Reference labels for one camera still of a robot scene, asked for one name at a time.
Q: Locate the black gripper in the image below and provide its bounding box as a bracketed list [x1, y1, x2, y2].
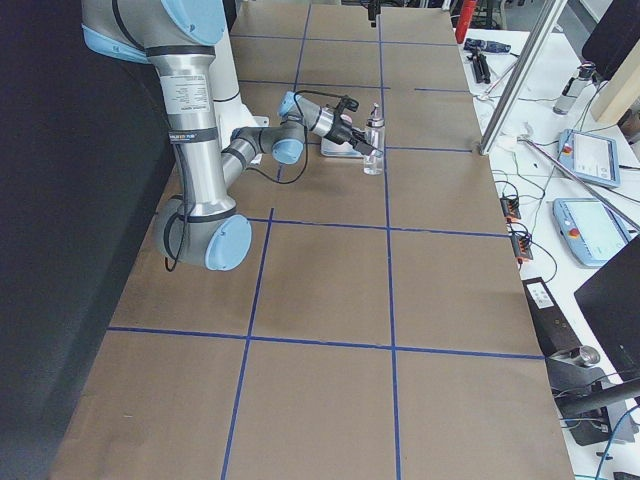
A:
[319, 97, 384, 156]

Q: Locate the clear glass sauce bottle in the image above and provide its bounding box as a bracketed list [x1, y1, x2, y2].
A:
[363, 103, 385, 175]

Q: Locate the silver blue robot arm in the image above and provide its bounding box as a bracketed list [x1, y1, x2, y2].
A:
[222, 90, 381, 187]
[82, 1, 252, 271]

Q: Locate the silver digital kitchen scale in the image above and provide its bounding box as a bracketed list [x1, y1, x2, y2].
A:
[320, 137, 366, 158]

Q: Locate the black folded tripod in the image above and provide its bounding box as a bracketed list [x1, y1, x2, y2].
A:
[468, 48, 491, 84]

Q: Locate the blue plaid folded umbrella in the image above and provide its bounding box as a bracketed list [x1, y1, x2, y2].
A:
[463, 38, 511, 54]

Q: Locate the orange black connector block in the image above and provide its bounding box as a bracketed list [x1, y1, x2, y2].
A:
[500, 196, 521, 223]

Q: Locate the red cylinder tube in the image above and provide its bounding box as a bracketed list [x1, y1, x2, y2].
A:
[455, 0, 477, 44]

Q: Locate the grey water bottle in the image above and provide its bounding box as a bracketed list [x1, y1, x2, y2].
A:
[552, 61, 596, 115]

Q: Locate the blue teach pendant far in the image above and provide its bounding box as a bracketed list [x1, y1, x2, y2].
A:
[559, 129, 621, 188]

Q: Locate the blue teach pendant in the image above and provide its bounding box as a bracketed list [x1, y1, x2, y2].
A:
[559, 129, 621, 188]
[552, 198, 632, 268]

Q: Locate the blue teach pendant near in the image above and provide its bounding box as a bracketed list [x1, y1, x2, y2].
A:
[552, 198, 632, 268]

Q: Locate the black box white label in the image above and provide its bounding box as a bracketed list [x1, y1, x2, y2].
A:
[522, 277, 582, 357]

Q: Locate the black monitor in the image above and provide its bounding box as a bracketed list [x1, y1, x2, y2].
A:
[574, 238, 640, 379]

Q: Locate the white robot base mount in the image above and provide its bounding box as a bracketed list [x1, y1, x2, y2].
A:
[209, 29, 269, 140]

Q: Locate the aluminium frame post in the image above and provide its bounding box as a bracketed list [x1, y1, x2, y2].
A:
[478, 0, 568, 156]

